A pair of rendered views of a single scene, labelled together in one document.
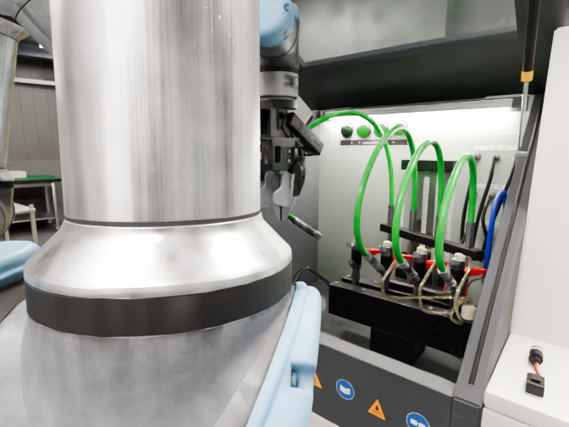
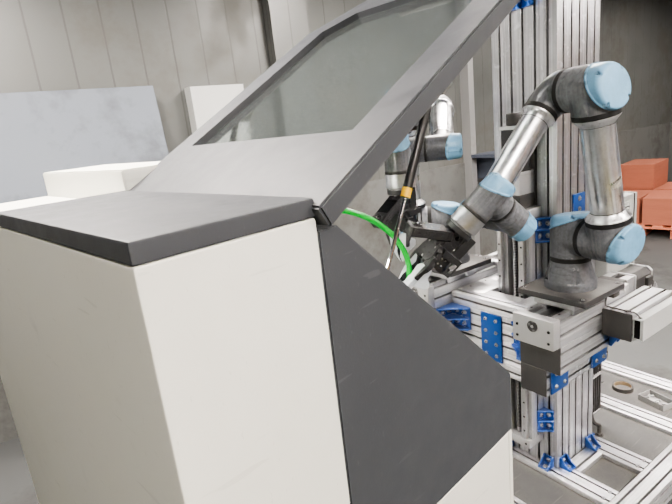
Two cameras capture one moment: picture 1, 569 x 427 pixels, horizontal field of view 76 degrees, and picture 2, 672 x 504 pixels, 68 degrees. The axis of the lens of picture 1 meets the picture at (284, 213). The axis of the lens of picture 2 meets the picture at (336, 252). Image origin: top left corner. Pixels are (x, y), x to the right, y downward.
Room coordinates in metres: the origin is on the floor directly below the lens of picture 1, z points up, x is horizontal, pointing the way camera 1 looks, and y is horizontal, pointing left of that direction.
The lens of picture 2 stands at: (2.09, 0.00, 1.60)
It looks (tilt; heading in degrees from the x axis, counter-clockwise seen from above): 14 degrees down; 188
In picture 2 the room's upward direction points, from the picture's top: 6 degrees counter-clockwise
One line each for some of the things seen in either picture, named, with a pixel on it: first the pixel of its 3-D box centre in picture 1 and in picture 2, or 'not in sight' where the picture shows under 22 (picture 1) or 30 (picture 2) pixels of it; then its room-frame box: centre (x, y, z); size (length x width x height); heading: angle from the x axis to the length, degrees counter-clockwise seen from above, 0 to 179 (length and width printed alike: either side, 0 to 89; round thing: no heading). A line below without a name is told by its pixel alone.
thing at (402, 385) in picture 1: (299, 363); not in sight; (0.72, -0.03, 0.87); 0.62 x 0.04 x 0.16; 50
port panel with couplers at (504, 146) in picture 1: (490, 194); not in sight; (0.95, -0.54, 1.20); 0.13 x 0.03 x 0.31; 50
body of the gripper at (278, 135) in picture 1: (273, 136); (402, 208); (0.65, 0.02, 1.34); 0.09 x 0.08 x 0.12; 140
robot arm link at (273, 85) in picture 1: (278, 89); (398, 181); (0.66, 0.01, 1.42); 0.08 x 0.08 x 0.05
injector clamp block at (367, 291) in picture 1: (399, 324); not in sight; (0.82, -0.28, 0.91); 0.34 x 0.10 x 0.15; 50
